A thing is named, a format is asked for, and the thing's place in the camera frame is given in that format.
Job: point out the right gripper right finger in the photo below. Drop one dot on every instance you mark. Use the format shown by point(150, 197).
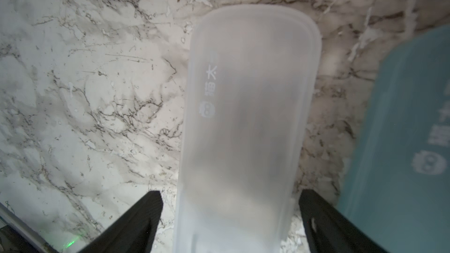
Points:
point(328, 231)

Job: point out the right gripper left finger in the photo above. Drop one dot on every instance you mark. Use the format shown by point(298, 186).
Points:
point(134, 231)

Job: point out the teal pencil case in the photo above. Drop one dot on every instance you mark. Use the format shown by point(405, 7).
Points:
point(397, 190)

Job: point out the clear pencil case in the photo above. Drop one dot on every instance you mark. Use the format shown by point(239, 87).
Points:
point(251, 77)

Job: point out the aluminium front rail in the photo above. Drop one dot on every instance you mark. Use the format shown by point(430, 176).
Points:
point(17, 237)

